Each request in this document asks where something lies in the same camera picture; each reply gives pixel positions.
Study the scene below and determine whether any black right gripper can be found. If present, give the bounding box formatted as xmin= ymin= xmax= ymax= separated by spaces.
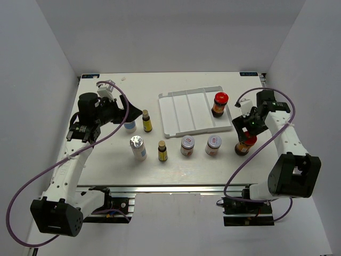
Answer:
xmin=232 ymin=108 xmax=269 ymax=142

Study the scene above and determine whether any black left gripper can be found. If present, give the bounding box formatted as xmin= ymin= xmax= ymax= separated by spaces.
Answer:
xmin=94 ymin=94 xmax=142 ymax=126

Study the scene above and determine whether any white-lid sauce jar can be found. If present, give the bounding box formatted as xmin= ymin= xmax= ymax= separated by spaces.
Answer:
xmin=205 ymin=134 xmax=222 ymax=156
xmin=181 ymin=135 xmax=195 ymax=156

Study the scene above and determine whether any red-lid chili sauce jar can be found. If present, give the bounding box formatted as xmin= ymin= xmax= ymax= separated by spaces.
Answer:
xmin=211 ymin=92 xmax=229 ymax=118

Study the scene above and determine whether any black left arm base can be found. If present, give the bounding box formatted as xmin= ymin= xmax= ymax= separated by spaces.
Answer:
xmin=84 ymin=186 xmax=134 ymax=223

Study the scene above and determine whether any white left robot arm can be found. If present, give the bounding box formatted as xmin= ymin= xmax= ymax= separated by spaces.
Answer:
xmin=30 ymin=92 xmax=142 ymax=237

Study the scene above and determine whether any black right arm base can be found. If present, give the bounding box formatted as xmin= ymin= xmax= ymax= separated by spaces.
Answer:
xmin=216 ymin=197 xmax=274 ymax=227

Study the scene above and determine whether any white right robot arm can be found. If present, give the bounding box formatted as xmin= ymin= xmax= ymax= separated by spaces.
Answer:
xmin=232 ymin=87 xmax=321 ymax=213

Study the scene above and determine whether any silver-lid salt jar rear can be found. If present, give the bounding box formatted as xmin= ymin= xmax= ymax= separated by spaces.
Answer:
xmin=124 ymin=121 xmax=136 ymax=133

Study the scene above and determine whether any silver-lid salt jar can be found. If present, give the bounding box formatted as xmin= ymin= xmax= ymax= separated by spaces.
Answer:
xmin=129 ymin=135 xmax=147 ymax=161
xmin=124 ymin=121 xmax=136 ymax=133

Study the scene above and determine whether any yellow bottle rear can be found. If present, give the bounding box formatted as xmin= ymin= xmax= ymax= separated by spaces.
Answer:
xmin=142 ymin=109 xmax=152 ymax=132

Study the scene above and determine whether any yellow bottle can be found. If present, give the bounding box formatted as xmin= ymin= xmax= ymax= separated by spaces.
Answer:
xmin=158 ymin=140 xmax=168 ymax=162
xmin=142 ymin=109 xmax=152 ymax=132

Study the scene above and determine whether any silver-lid salt jar front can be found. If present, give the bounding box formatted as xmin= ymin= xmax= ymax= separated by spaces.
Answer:
xmin=129 ymin=135 xmax=147 ymax=161

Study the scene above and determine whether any yellow bottle front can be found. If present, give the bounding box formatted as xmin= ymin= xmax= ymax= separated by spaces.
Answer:
xmin=158 ymin=140 xmax=168 ymax=162

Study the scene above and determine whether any white divided organizer tray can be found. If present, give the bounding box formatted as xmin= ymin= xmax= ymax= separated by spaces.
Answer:
xmin=158 ymin=86 xmax=233 ymax=138

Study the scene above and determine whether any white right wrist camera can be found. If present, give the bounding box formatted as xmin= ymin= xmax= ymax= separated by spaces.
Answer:
xmin=235 ymin=99 xmax=254 ymax=117

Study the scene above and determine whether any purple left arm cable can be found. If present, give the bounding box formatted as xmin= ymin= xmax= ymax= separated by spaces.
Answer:
xmin=5 ymin=81 xmax=132 ymax=246

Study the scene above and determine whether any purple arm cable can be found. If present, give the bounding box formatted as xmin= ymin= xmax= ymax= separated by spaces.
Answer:
xmin=5 ymin=81 xmax=132 ymax=246
xmin=223 ymin=87 xmax=297 ymax=222

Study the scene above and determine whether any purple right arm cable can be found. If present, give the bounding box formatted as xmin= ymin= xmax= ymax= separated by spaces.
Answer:
xmin=223 ymin=87 xmax=297 ymax=222

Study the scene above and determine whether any aluminium table rail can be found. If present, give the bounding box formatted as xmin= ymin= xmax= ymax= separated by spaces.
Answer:
xmin=76 ymin=182 xmax=259 ymax=195

